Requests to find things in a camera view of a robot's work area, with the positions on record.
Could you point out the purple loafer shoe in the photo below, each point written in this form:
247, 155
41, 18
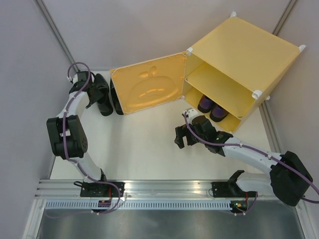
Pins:
205, 104
217, 113

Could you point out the white slotted cable duct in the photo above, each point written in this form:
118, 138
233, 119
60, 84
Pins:
140, 204

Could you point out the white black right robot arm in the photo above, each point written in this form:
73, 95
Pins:
283, 175

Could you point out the aluminium frame post right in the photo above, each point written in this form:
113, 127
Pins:
284, 16

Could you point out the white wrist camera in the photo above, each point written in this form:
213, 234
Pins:
72, 79
190, 112

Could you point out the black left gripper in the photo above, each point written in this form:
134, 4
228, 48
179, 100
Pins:
98, 95

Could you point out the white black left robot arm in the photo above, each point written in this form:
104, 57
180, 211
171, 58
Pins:
69, 141

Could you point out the aluminium frame post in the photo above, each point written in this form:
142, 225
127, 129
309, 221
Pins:
284, 16
54, 30

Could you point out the black leather shoe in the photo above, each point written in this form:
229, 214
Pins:
115, 99
104, 104

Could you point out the yellow plastic shoe cabinet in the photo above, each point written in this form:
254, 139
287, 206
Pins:
236, 65

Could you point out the aluminium frame post left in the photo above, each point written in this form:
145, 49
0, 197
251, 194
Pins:
54, 30

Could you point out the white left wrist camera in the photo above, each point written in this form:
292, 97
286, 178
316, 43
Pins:
72, 79

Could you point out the yellow cabinet door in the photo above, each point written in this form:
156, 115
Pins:
150, 83

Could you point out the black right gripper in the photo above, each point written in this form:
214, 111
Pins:
181, 132

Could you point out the aluminium mounting rail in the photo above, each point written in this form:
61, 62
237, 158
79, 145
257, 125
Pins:
141, 189

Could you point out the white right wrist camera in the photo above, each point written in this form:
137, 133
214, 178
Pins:
190, 112

